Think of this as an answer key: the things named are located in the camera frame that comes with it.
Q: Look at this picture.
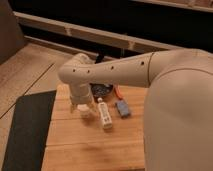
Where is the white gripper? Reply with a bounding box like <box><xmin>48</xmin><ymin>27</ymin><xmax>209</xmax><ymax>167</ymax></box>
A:
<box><xmin>70</xmin><ymin>87</ymin><xmax>93</xmax><ymax>111</ymax></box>

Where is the white bottle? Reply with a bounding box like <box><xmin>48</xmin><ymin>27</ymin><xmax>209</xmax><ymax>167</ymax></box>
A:
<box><xmin>98</xmin><ymin>98</ymin><xmax>112</xmax><ymax>129</ymax></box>

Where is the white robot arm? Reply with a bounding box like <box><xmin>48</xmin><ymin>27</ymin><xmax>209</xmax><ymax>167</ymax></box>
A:
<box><xmin>59</xmin><ymin>49</ymin><xmax>213</xmax><ymax>171</ymax></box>

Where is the dark ceramic bowl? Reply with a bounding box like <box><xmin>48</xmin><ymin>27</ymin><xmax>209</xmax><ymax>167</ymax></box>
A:
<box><xmin>91</xmin><ymin>84</ymin><xmax>113</xmax><ymax>98</ymax></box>

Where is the white cup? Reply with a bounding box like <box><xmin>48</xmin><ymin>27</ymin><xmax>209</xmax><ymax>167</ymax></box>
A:
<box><xmin>77</xmin><ymin>104</ymin><xmax>90</xmax><ymax>118</ymax></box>

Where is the blue sponge block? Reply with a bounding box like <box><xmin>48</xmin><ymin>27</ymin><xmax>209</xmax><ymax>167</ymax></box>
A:
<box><xmin>116</xmin><ymin>100</ymin><xmax>131</xmax><ymax>117</ymax></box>

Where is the black table leg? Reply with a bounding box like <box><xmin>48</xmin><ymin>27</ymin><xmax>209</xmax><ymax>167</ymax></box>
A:
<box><xmin>95</xmin><ymin>50</ymin><xmax>105</xmax><ymax>64</ymax></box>

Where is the wooden board table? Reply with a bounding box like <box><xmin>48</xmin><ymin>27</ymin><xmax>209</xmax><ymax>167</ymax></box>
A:
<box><xmin>42</xmin><ymin>84</ymin><xmax>147</xmax><ymax>171</ymax></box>

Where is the black floor mat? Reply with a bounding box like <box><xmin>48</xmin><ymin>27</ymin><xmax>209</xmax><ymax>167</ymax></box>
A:
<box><xmin>1</xmin><ymin>90</ymin><xmax>56</xmax><ymax>171</ymax></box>

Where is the orange handled tool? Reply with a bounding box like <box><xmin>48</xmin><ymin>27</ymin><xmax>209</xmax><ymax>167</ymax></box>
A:
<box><xmin>115</xmin><ymin>85</ymin><xmax>123</xmax><ymax>99</ymax></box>

